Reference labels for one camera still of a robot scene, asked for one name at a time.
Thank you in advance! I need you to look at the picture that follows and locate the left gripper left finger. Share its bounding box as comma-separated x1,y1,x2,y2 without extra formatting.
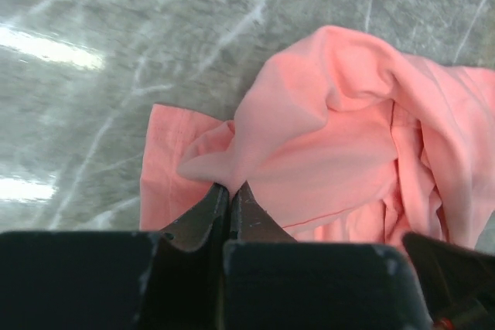
1,185,228,329

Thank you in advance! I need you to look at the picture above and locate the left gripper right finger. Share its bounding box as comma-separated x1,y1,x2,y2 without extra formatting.
223,185,431,329

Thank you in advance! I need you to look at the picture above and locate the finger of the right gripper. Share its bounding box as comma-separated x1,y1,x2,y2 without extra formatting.
402,233,494,330

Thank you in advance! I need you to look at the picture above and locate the pink t shirt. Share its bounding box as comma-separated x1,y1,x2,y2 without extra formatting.
140,26,494,248

